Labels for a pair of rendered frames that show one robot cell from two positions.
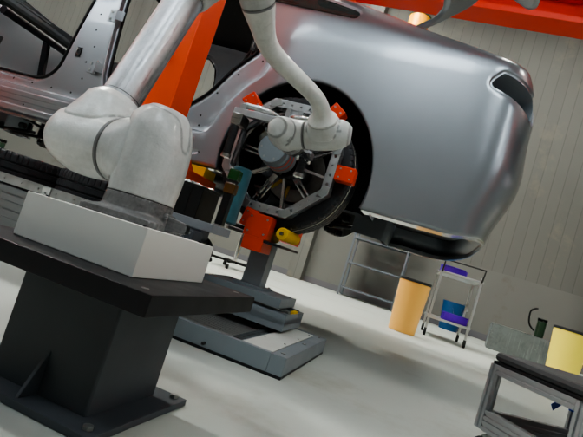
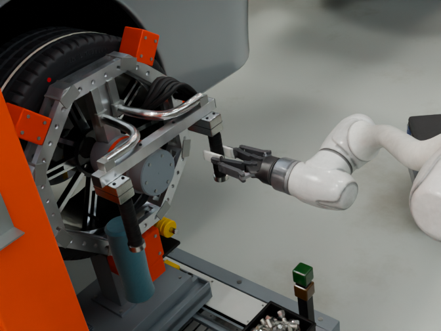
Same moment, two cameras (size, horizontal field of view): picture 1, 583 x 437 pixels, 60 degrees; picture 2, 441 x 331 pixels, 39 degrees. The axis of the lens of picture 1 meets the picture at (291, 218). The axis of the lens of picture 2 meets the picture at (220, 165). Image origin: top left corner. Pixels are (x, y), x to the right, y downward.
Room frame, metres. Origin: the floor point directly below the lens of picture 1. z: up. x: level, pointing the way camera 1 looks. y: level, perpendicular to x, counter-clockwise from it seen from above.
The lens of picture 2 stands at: (1.38, 1.32, 1.73)
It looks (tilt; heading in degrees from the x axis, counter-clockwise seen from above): 33 degrees down; 298
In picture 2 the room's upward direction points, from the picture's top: 9 degrees counter-clockwise
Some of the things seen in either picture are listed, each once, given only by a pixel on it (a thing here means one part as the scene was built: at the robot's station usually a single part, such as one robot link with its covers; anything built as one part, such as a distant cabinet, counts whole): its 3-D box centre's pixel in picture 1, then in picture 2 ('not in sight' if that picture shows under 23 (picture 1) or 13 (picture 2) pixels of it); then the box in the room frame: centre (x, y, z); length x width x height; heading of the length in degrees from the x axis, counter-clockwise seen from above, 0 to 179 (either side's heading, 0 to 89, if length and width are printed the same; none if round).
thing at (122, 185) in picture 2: (239, 120); (113, 186); (2.20, 0.35, 0.93); 0.09 x 0.05 x 0.05; 164
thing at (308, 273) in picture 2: (235, 175); (302, 274); (1.78, 0.24, 0.64); 0.04 x 0.04 x 0.04; 74
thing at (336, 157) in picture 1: (282, 158); (114, 157); (2.35, 0.13, 0.85); 0.54 x 0.07 x 0.54; 74
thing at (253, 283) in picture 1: (258, 268); (116, 274); (2.52, 0.08, 0.32); 0.40 x 0.30 x 0.28; 74
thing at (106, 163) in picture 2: (267, 108); (101, 127); (2.26, 0.26, 1.03); 0.19 x 0.18 x 0.11; 164
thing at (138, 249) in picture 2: (230, 140); (130, 222); (2.17, 0.36, 0.83); 0.04 x 0.04 x 0.16
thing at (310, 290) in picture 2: (231, 188); (304, 288); (1.78, 0.24, 0.59); 0.04 x 0.04 x 0.04; 74
